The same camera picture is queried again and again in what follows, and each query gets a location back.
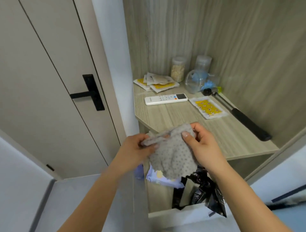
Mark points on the person's left hand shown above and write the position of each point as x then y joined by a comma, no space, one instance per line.
134,153

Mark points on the purple wet wipes pack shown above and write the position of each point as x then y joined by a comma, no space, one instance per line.
160,179

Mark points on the pile of white yellow packets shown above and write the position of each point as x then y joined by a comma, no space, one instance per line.
155,82

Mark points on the white remote control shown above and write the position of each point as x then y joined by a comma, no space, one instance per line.
165,98

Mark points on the clear jar of oats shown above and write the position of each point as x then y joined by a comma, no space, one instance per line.
178,70

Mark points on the person's right forearm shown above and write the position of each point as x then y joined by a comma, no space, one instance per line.
246,200

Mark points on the person's right hand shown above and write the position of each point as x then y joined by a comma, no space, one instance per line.
205,148

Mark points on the small purple object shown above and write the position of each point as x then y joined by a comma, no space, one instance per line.
138,172

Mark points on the beige door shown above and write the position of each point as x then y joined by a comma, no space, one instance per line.
47,83

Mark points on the person's left forearm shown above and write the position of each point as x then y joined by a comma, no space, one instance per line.
95,200

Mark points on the clear plastic container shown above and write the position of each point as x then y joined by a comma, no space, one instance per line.
203,63

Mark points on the yellow patch packet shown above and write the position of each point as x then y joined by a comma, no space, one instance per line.
208,107

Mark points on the grey cloth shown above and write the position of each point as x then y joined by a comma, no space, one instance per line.
172,155

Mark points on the clear plastic bowl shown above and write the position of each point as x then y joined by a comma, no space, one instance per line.
194,81

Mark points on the black plastic bag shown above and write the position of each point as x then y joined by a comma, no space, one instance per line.
203,188

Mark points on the wooden shelf unit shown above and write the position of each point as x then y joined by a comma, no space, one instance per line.
167,114

